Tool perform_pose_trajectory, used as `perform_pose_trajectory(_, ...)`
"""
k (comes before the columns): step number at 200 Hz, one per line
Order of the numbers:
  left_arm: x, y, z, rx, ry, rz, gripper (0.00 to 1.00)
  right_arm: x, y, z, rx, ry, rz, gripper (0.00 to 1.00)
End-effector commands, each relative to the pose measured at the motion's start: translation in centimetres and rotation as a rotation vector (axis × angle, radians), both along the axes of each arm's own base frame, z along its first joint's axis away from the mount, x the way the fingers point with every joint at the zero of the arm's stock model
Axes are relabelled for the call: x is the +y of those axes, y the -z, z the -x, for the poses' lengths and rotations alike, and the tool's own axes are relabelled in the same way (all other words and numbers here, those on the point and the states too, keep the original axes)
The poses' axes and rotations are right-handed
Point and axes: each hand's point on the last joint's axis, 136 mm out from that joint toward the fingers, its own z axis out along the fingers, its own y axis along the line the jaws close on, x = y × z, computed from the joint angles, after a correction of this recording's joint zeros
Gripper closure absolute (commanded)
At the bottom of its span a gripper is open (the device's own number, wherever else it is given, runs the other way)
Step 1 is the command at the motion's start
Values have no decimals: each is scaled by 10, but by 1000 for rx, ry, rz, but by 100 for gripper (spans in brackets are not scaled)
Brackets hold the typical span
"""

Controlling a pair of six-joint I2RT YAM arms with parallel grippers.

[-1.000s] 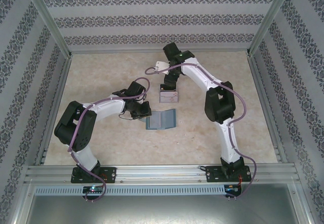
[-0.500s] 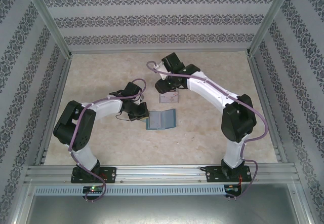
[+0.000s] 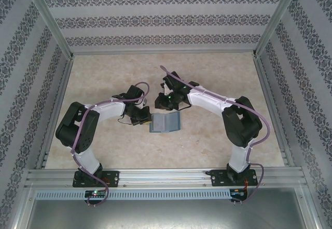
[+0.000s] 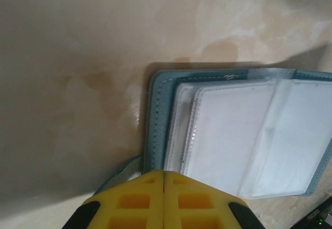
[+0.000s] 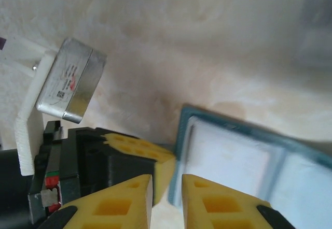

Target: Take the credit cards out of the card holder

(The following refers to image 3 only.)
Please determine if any teal leather card holder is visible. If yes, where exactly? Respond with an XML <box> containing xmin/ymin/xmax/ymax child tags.
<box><xmin>149</xmin><ymin>111</ymin><xmax>183</xmax><ymax>134</ymax></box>

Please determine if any grey metal sheet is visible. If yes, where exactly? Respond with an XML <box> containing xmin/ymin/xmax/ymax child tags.
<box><xmin>10</xmin><ymin>186</ymin><xmax>322</xmax><ymax>229</ymax></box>

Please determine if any thin black left gripper cable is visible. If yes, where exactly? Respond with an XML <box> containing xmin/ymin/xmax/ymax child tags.
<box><xmin>116</xmin><ymin>114</ymin><xmax>134</xmax><ymax>126</ymax></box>

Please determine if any aluminium back rail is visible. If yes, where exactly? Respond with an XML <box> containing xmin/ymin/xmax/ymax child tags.
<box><xmin>70</xmin><ymin>49</ymin><xmax>257</xmax><ymax>56</ymax></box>

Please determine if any aluminium mounting rail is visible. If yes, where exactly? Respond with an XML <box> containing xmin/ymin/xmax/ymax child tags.
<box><xmin>24</xmin><ymin>168</ymin><xmax>304</xmax><ymax>188</ymax></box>

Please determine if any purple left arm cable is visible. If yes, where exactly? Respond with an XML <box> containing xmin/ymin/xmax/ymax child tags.
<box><xmin>70</xmin><ymin>81</ymin><xmax>151</xmax><ymax>206</ymax></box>

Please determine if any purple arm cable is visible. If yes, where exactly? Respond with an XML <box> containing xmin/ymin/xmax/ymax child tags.
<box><xmin>159</xmin><ymin>65</ymin><xmax>272</xmax><ymax>205</ymax></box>
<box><xmin>70</xmin><ymin>81</ymin><xmax>151</xmax><ymax>206</ymax></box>

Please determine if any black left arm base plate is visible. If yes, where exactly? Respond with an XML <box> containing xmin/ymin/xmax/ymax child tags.
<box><xmin>72</xmin><ymin>170</ymin><xmax>120</xmax><ymax>188</ymax></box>

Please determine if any slotted grey cable duct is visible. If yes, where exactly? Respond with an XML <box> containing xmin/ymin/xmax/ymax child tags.
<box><xmin>35</xmin><ymin>189</ymin><xmax>231</xmax><ymax>200</ymax></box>

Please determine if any aluminium side rail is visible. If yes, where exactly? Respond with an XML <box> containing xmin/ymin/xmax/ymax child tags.
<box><xmin>35</xmin><ymin>57</ymin><xmax>76</xmax><ymax>169</ymax></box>
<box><xmin>255</xmin><ymin>56</ymin><xmax>296</xmax><ymax>167</ymax></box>

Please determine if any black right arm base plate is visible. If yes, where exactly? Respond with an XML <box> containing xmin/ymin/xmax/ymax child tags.
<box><xmin>210</xmin><ymin>169</ymin><xmax>259</xmax><ymax>188</ymax></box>

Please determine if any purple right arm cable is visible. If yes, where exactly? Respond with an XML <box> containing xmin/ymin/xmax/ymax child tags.
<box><xmin>159</xmin><ymin>65</ymin><xmax>272</xmax><ymax>205</ymax></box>

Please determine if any aluminium frame post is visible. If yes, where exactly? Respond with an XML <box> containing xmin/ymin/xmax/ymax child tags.
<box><xmin>252</xmin><ymin>0</ymin><xmax>304</xmax><ymax>59</ymax></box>
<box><xmin>22</xmin><ymin>0</ymin><xmax>76</xmax><ymax>60</ymax></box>

